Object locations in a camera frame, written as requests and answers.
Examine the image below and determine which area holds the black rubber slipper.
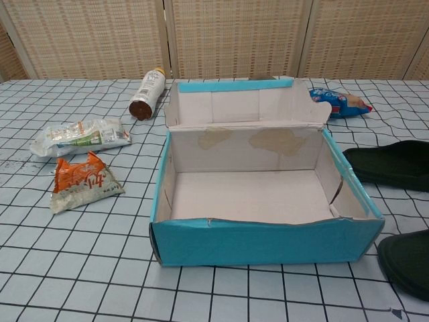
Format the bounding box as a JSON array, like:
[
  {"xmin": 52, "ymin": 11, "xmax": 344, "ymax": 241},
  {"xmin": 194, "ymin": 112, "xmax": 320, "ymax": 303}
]
[
  {"xmin": 341, "ymin": 140, "xmax": 429, "ymax": 193},
  {"xmin": 377, "ymin": 229, "xmax": 429, "ymax": 303}
]

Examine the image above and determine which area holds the blue cardboard shoe box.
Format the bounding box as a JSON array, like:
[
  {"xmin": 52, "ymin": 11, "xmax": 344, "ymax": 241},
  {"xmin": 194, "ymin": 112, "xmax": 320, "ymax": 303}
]
[{"xmin": 149, "ymin": 76, "xmax": 385, "ymax": 268}]

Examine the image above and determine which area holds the woven bamboo screen panel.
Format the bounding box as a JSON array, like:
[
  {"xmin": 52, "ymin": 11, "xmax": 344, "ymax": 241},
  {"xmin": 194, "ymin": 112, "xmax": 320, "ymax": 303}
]
[
  {"xmin": 300, "ymin": 0, "xmax": 429, "ymax": 81},
  {"xmin": 0, "ymin": 0, "xmax": 172, "ymax": 81},
  {"xmin": 0, "ymin": 23, "xmax": 29, "ymax": 82},
  {"xmin": 164, "ymin": 0, "xmax": 314, "ymax": 80},
  {"xmin": 407, "ymin": 50, "xmax": 429, "ymax": 81}
]

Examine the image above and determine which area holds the blue red snack packet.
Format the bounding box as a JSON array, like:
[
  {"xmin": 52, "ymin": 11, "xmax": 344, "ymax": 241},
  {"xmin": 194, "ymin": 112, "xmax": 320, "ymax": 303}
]
[{"xmin": 308, "ymin": 87, "xmax": 373, "ymax": 120}]

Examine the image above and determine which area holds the blue checkered tablecloth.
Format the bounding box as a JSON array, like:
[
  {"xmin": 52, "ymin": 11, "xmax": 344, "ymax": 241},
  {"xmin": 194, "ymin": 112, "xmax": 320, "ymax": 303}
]
[{"xmin": 0, "ymin": 77, "xmax": 429, "ymax": 322}]

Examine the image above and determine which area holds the white green snack packet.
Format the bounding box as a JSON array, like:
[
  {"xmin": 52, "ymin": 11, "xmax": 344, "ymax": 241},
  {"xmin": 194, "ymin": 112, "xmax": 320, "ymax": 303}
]
[{"xmin": 29, "ymin": 117, "xmax": 132, "ymax": 158}]

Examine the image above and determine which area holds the white bottle with brown drink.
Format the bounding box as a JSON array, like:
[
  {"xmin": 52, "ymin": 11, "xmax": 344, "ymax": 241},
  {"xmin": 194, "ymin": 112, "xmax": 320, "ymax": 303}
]
[{"xmin": 128, "ymin": 67, "xmax": 166, "ymax": 121}]

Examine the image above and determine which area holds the orange white snack packet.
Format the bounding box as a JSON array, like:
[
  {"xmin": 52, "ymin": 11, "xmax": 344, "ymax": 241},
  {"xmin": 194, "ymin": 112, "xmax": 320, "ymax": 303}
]
[{"xmin": 50, "ymin": 150, "xmax": 125, "ymax": 215}]

